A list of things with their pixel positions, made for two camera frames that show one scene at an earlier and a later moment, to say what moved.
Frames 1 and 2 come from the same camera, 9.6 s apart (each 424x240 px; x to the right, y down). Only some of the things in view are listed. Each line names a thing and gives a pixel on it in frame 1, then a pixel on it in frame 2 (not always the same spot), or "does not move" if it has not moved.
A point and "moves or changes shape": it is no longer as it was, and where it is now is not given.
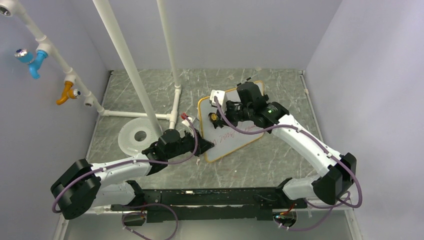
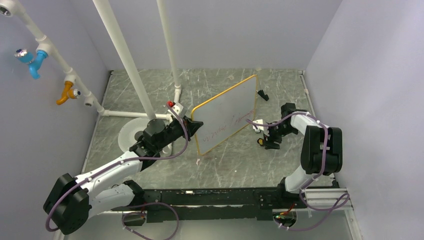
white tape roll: (127, 141) does not move
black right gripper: (228, 104) → (268, 142)
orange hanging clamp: (68, 93) does not move
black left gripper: (205, 145) → (193, 126)
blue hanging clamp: (24, 56) does not move
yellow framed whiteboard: (227, 139) moves or changes shape
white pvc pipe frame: (13, 8) does not move
